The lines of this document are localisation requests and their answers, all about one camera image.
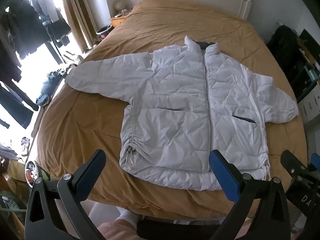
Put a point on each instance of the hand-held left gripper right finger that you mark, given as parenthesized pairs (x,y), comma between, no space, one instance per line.
(225,177)

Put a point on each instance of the green laundry basket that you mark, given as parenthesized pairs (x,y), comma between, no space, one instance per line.
(11,207)

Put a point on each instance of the dark hanging jacket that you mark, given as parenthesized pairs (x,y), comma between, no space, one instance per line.
(25,30)

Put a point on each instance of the round black waste bin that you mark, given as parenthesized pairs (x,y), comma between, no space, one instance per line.
(103,31)

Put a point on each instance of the beige curtain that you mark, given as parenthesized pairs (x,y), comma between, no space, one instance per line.
(77,12)

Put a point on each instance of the pair of sandals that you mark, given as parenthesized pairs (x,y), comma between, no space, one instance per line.
(25,146)

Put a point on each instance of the black backpack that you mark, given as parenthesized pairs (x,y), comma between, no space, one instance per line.
(282,47)

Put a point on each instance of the person's leg with white sock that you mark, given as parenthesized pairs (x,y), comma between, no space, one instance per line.
(127,220)

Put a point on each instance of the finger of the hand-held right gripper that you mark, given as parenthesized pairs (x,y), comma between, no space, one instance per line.
(314,167)
(292,163)

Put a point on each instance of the round metal tin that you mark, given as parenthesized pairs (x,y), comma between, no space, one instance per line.
(32,173)

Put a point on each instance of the grey hanging garment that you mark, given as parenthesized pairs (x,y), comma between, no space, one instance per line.
(46,7)

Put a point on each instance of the white puffer jacket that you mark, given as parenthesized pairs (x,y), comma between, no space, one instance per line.
(175,105)

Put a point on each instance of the blue clothes bundle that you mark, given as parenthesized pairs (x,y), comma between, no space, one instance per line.
(50,87)

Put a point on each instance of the wooden nightstand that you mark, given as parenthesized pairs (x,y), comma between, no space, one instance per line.
(118,20)

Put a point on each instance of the white wall socket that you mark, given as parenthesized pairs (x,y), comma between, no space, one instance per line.
(280,24)

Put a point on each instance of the black hanging skirt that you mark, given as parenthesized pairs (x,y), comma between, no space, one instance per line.
(58,32)

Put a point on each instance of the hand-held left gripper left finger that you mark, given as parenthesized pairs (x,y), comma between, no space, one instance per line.
(87,180)

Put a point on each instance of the dark hanging trousers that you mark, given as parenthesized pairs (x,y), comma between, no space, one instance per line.
(17,105)

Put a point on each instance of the shelf unit with boxes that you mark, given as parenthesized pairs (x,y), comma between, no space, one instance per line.
(308,80)

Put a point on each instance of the round woven ball lamp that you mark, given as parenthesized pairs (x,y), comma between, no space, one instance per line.
(119,5)

